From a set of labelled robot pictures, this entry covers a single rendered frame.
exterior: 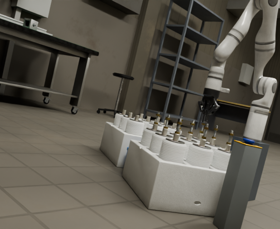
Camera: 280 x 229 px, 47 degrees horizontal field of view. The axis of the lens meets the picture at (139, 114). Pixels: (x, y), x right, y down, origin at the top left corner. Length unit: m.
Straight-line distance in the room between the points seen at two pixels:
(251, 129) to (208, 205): 0.56
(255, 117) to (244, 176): 0.59
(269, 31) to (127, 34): 3.93
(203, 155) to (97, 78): 3.93
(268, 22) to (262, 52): 0.14
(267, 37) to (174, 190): 0.85
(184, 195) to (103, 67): 4.03
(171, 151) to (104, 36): 3.99
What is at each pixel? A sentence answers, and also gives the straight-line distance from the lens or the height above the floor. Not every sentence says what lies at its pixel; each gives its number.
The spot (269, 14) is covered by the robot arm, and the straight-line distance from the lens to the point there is 1.62.
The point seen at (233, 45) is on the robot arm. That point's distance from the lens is 1.56.
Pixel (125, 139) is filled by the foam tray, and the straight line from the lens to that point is 1.66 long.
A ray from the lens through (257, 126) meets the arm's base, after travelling 1.70.
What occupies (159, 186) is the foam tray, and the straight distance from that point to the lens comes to 1.18.
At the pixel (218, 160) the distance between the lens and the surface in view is 1.32.
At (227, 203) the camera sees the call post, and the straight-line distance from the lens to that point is 1.19.
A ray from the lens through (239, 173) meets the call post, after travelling 1.16.
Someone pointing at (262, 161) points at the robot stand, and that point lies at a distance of 1.76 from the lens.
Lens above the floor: 0.39
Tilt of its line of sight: 3 degrees down
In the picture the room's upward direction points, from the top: 13 degrees clockwise
